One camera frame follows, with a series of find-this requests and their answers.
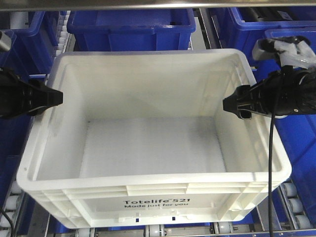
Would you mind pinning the front steel shelf bar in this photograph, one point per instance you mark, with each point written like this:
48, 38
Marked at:
52, 5

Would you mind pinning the blue bin left near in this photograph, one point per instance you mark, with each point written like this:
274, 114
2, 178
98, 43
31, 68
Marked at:
12, 131

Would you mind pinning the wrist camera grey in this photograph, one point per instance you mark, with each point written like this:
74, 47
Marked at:
5, 42
286, 51

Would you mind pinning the blue bin left far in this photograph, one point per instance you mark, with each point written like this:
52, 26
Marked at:
34, 36

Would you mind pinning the blue bin right far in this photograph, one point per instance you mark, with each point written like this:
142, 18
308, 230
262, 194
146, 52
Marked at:
243, 26

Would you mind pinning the white plastic tote bin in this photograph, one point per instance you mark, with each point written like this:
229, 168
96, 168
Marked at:
141, 138

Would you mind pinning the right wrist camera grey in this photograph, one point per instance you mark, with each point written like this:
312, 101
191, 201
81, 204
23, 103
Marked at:
286, 51

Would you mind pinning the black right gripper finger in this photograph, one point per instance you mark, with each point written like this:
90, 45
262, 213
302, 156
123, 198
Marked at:
240, 108
244, 94

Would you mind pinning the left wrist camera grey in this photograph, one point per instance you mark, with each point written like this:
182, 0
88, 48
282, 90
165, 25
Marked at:
5, 42

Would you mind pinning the near right roller track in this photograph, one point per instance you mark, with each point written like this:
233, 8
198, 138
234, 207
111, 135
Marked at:
294, 207

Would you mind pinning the blue bin behind centre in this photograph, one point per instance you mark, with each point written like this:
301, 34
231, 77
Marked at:
132, 30

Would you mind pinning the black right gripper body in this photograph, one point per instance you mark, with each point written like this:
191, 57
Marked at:
289, 92

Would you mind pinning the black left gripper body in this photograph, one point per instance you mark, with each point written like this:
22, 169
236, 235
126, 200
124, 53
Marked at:
15, 95

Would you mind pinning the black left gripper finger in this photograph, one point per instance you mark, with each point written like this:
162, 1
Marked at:
42, 97

